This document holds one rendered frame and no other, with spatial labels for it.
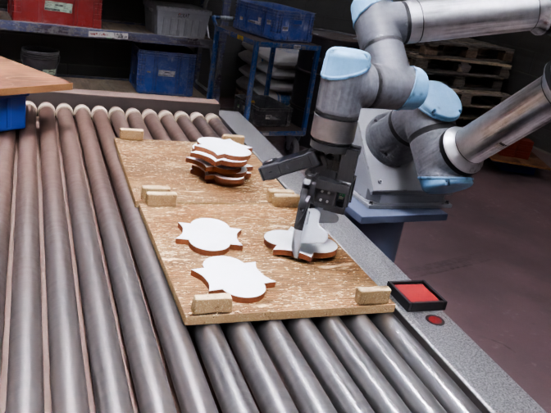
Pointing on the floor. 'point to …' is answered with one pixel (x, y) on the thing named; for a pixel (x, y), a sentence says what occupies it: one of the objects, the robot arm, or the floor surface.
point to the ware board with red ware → (519, 158)
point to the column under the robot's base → (388, 223)
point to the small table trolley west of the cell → (266, 79)
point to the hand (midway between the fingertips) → (300, 242)
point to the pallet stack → (467, 73)
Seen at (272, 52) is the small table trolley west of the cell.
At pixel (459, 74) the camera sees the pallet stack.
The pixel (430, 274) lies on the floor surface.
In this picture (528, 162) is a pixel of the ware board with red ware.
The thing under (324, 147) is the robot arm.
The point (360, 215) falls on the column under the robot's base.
